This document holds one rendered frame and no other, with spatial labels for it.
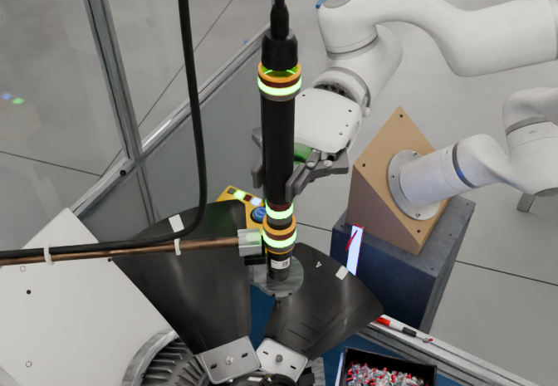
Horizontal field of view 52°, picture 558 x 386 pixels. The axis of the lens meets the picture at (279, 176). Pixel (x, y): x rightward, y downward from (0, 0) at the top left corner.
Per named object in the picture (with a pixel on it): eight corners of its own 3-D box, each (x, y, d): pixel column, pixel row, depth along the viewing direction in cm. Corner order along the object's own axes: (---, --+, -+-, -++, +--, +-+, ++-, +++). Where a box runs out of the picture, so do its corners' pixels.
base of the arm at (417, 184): (410, 139, 156) (464, 113, 142) (448, 195, 158) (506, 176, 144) (374, 173, 145) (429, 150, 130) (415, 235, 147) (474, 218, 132)
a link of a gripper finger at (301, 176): (332, 175, 72) (308, 212, 68) (309, 167, 73) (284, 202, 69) (334, 157, 70) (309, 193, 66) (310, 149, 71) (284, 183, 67)
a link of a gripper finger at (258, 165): (284, 157, 74) (257, 191, 70) (262, 149, 75) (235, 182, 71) (284, 139, 72) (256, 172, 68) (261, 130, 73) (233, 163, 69)
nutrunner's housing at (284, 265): (267, 298, 84) (260, 18, 52) (265, 276, 87) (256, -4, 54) (294, 296, 85) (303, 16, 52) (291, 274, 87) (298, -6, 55)
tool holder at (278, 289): (242, 300, 81) (239, 259, 74) (240, 260, 86) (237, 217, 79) (306, 295, 82) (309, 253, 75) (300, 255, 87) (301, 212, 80)
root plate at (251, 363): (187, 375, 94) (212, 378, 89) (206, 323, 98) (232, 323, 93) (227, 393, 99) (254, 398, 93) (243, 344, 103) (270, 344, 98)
